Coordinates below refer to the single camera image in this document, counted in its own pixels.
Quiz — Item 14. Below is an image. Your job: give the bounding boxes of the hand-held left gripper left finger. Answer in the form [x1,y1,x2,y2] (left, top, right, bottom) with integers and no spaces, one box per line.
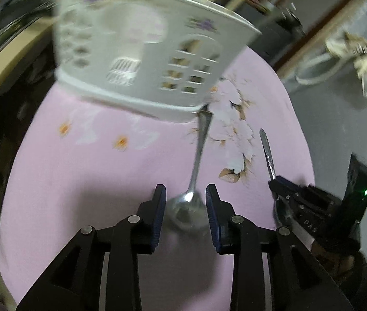
[15,184,167,311]

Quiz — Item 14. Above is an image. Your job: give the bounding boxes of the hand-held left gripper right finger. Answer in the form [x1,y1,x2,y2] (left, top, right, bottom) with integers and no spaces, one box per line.
[205,184,355,311]

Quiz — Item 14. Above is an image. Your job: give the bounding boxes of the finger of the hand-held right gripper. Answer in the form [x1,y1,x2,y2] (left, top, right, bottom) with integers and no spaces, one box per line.
[268,181,304,216]
[274,175,333,208]

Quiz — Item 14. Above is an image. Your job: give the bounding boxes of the large plain metal spoon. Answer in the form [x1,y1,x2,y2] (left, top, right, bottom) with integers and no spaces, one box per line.
[166,110,215,232]

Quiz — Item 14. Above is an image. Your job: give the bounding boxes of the steel knife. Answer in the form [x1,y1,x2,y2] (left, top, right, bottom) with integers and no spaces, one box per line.
[259,129,299,230]

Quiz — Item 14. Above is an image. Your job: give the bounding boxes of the white plastic utensil holder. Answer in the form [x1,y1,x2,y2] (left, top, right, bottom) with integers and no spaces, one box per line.
[52,0,263,124]

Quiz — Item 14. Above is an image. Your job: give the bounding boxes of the person's right hand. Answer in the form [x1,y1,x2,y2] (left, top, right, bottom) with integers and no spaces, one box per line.
[310,238,357,277]

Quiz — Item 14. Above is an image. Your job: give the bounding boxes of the white hanging cloth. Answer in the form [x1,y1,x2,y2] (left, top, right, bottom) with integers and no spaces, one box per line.
[325,31,367,55]

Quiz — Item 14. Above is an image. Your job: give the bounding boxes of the beige curved board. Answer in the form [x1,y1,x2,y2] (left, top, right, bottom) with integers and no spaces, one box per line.
[0,23,55,127]

